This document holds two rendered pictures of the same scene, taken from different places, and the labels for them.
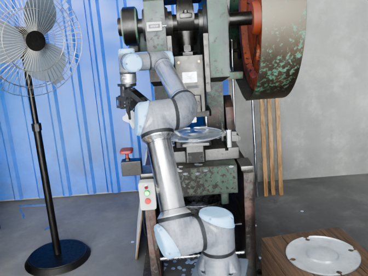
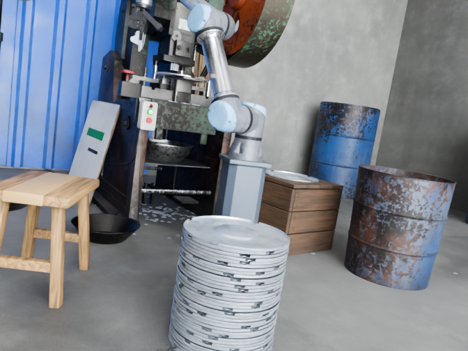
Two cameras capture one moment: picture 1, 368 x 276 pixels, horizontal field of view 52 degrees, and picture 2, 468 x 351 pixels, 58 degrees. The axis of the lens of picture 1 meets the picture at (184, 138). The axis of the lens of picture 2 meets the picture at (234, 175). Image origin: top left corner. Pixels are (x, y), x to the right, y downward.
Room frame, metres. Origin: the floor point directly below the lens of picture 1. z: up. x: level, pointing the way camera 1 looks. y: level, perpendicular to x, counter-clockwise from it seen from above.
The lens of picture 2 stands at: (-0.31, 0.88, 0.63)
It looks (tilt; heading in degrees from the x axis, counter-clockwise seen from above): 8 degrees down; 328
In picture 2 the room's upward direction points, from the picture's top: 9 degrees clockwise
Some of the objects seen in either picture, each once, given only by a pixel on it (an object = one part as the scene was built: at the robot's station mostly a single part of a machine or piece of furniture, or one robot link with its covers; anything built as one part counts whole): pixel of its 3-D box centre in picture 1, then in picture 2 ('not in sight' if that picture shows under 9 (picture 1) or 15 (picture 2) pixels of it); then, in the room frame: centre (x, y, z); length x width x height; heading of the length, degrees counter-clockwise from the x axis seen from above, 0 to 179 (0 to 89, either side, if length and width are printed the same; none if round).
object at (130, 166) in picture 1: (133, 177); (128, 100); (1.75, 0.26, 0.62); 0.10 x 0.06 x 0.20; 91
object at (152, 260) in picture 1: (149, 182); (112, 127); (2.13, 0.22, 0.45); 0.92 x 0.12 x 0.90; 1
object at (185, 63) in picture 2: (191, 114); (173, 63); (1.99, -0.05, 0.86); 0.20 x 0.16 x 0.05; 91
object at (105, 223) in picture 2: not in sight; (105, 230); (1.52, 0.37, 0.04); 0.30 x 0.30 x 0.07
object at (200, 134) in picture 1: (193, 134); (181, 76); (1.86, -0.05, 0.78); 0.29 x 0.29 x 0.01
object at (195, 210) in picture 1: (196, 201); (163, 150); (1.99, -0.05, 0.36); 0.34 x 0.34 x 0.10
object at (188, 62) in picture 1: (189, 81); (180, 30); (1.95, -0.05, 1.04); 0.17 x 0.15 x 0.30; 1
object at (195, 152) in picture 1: (195, 149); (183, 89); (1.81, -0.05, 0.72); 0.25 x 0.14 x 0.14; 1
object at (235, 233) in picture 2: not in sight; (236, 231); (0.61, 0.27, 0.32); 0.29 x 0.29 x 0.01
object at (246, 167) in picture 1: (239, 174); (195, 136); (2.13, -0.31, 0.45); 0.92 x 0.12 x 0.90; 1
